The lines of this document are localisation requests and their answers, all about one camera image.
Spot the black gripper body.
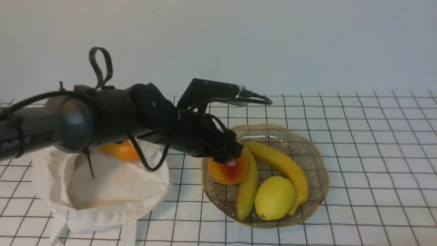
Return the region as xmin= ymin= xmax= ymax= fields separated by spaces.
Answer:
xmin=167 ymin=113 xmax=243 ymax=164

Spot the orange red pear fruit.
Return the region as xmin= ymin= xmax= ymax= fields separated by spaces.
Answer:
xmin=207 ymin=146 xmax=251 ymax=186

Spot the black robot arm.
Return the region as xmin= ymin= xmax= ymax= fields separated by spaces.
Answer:
xmin=1 ymin=83 xmax=243 ymax=163

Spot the orange mango fruit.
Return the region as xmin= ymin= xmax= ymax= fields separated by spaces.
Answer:
xmin=98 ymin=141 xmax=140 ymax=162

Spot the white canvas tote bag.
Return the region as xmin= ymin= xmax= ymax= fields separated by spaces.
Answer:
xmin=31 ymin=147 xmax=170 ymax=246

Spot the right yellow banana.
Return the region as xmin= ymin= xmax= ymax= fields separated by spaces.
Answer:
xmin=245 ymin=141 xmax=309 ymax=216

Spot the yellow banana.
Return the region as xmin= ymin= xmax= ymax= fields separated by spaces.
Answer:
xmin=245 ymin=141 xmax=309 ymax=216
xmin=236 ymin=144 xmax=258 ymax=221

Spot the clear gold-rimmed glass plate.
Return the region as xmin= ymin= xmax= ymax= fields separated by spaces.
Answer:
xmin=201 ymin=124 xmax=330 ymax=229

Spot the left yellow banana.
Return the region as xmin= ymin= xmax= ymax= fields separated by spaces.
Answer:
xmin=236 ymin=144 xmax=258 ymax=221

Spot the yellow lemon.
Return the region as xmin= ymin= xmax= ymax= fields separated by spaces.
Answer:
xmin=255 ymin=176 xmax=296 ymax=221

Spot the white black grid tablecloth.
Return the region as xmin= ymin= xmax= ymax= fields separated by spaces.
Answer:
xmin=0 ymin=91 xmax=437 ymax=246

